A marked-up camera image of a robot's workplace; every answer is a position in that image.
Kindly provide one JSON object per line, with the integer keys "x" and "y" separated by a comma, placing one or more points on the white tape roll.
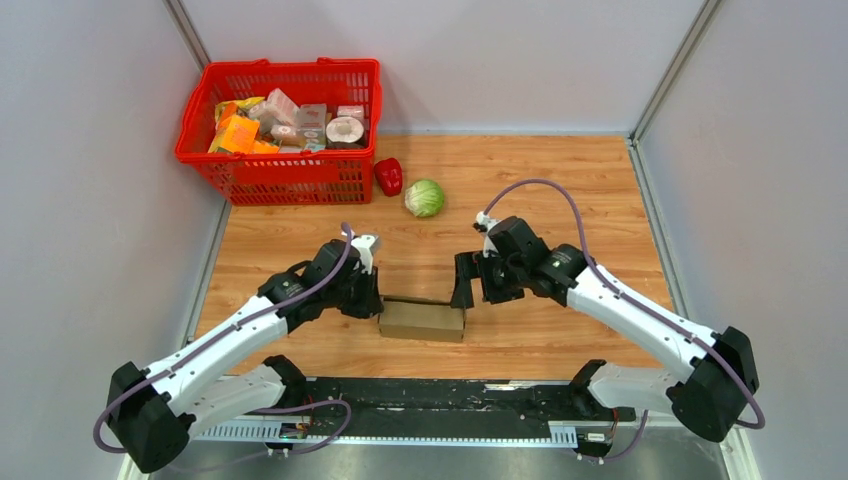
{"x": 345, "y": 133}

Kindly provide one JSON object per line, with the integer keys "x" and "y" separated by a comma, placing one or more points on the red plastic shopping basket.
{"x": 330, "y": 176}

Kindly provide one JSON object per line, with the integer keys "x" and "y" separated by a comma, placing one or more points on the green cabbage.
{"x": 424, "y": 198}

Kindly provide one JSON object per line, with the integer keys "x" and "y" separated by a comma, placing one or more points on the beige small box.
{"x": 311, "y": 126}

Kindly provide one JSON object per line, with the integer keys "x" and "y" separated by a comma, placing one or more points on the orange snack box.
{"x": 234, "y": 134}

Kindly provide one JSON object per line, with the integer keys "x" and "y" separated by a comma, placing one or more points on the brown cardboard box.
{"x": 422, "y": 319}

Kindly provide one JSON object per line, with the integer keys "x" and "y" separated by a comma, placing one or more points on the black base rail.
{"x": 439, "y": 410}

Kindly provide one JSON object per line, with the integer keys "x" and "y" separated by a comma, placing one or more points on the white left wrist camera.
{"x": 367, "y": 246}

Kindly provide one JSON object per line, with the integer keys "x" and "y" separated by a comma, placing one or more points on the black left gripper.
{"x": 371, "y": 303}

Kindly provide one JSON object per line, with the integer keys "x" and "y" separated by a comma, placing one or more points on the pink white carton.
{"x": 276, "y": 109}

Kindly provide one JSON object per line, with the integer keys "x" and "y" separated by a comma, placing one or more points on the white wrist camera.
{"x": 367, "y": 246}
{"x": 483, "y": 224}

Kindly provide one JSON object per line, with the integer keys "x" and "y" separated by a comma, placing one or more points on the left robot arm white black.
{"x": 225, "y": 358}

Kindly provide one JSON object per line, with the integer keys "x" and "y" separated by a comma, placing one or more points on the red bell pepper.
{"x": 389, "y": 176}

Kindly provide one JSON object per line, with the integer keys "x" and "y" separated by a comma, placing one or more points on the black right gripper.
{"x": 473, "y": 265}

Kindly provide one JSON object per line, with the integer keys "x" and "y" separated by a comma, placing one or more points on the yellow snack packet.
{"x": 232, "y": 107}

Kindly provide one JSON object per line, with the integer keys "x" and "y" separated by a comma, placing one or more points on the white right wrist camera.
{"x": 483, "y": 224}

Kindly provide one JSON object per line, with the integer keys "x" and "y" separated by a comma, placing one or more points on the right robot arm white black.
{"x": 642, "y": 324}

